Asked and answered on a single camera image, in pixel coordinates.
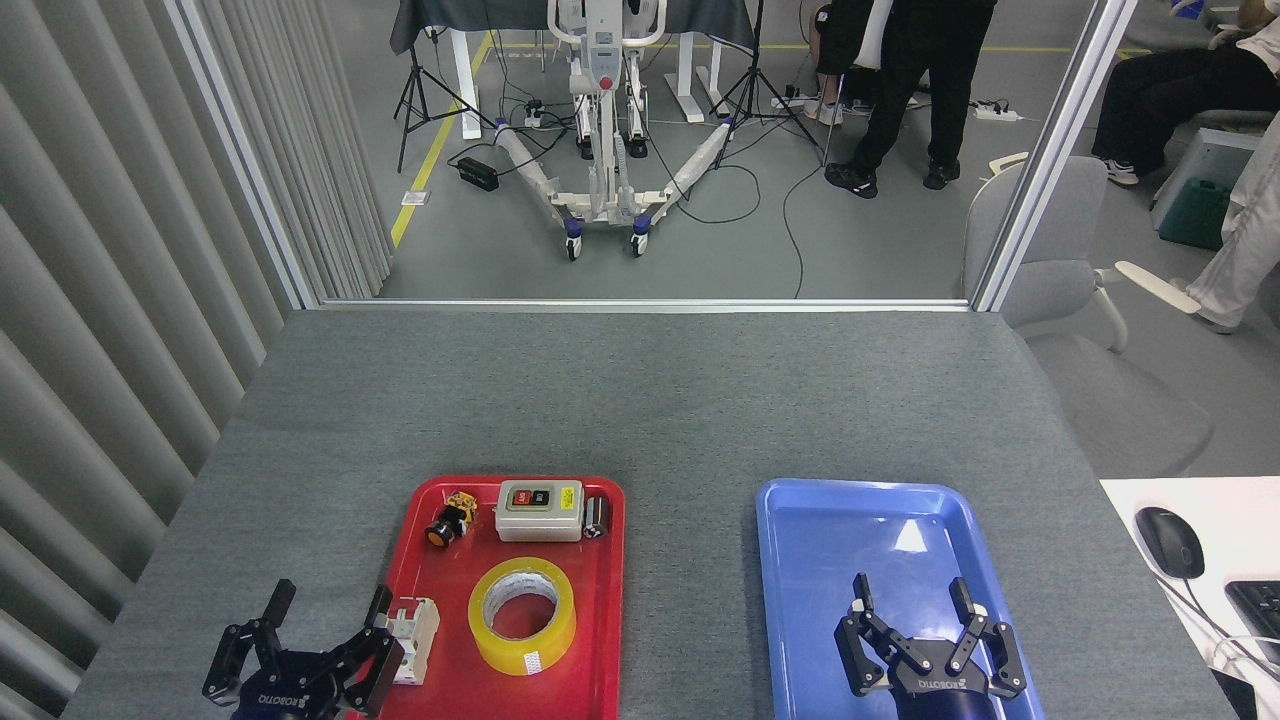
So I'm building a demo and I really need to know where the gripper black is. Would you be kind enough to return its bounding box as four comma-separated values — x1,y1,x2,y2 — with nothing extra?
203,578,406,720
835,573,1028,720

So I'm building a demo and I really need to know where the yellow tape roll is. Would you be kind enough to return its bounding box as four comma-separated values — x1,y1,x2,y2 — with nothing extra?
467,557,578,677

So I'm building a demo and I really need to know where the white circuit breaker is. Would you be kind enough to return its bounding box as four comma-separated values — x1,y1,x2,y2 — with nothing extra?
385,597,441,687

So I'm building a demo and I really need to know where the blue plastic tray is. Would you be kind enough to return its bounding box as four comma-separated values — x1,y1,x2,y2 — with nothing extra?
755,478,1046,720

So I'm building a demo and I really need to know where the orange black push button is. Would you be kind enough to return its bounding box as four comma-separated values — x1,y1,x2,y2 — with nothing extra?
425,491,478,549

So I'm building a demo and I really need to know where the black computer mouse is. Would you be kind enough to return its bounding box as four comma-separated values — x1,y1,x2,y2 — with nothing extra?
1135,507,1206,581

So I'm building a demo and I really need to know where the red plastic tray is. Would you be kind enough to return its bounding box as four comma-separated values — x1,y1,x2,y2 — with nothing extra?
345,475,626,720

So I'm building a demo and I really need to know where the black keyboard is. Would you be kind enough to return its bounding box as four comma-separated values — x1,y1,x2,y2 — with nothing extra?
1225,580,1280,668

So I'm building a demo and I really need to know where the white desk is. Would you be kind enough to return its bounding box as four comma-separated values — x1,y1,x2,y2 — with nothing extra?
1100,477,1280,720

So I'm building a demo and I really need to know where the grey office chair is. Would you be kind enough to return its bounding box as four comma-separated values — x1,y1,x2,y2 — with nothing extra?
963,152,1217,479

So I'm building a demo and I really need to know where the green plastic case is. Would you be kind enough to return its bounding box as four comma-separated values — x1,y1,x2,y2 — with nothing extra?
1159,178,1233,252

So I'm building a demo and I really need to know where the person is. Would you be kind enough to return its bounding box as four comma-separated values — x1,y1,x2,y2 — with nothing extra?
825,0,998,199
804,0,896,127
1168,110,1280,335
1092,0,1280,188

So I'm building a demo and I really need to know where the black tripod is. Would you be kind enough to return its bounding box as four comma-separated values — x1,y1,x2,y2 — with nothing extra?
709,0,827,168
393,28,497,174

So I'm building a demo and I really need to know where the white wheeled stand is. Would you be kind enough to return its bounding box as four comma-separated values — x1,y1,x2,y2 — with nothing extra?
494,0,747,262

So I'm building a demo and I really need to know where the grey switch box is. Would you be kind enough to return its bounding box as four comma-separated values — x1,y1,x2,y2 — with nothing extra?
495,480,585,543

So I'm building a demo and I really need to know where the white cable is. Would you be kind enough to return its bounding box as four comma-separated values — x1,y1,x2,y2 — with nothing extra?
1208,634,1280,685

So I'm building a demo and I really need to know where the black floor cable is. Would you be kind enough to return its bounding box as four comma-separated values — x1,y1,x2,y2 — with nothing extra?
782,163,831,300

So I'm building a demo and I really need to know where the silver frame rail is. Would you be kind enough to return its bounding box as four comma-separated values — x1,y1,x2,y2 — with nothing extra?
320,297,973,314

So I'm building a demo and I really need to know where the silver frame post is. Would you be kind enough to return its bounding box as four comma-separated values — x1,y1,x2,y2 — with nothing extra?
165,0,323,311
970,0,1141,313

